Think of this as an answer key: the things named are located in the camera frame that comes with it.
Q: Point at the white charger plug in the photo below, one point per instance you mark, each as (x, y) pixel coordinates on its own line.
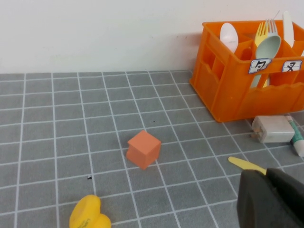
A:
(275, 129)

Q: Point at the yellow plastic knife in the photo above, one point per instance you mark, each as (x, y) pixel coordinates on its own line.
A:
(244, 164)

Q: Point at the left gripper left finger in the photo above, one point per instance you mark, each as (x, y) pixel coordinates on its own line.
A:
(256, 204)

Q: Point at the grey checked tablecloth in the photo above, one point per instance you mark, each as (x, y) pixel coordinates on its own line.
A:
(71, 118)

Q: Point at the orange cube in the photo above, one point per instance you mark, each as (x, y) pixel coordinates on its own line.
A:
(142, 149)

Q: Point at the white plastic spoon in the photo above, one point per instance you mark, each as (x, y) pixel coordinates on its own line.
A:
(228, 35)

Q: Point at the yellow plastic fork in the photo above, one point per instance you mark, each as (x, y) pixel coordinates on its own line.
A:
(260, 35)

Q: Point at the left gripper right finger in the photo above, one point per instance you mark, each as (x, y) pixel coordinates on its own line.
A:
(292, 192)

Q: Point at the yellow rubber duck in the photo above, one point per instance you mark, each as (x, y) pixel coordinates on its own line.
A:
(88, 213)

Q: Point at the white green glue stick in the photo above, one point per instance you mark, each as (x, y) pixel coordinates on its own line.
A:
(298, 140)

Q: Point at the orange plastic cutlery holder crate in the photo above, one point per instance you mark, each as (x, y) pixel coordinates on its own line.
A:
(237, 102)

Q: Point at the pale green plastic spoon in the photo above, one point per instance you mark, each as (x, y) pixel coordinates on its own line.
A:
(268, 47)

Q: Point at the white paper label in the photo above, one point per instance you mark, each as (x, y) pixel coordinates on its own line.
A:
(260, 66)
(292, 66)

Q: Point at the cream plastic knife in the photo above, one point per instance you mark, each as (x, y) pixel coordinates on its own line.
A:
(287, 28)

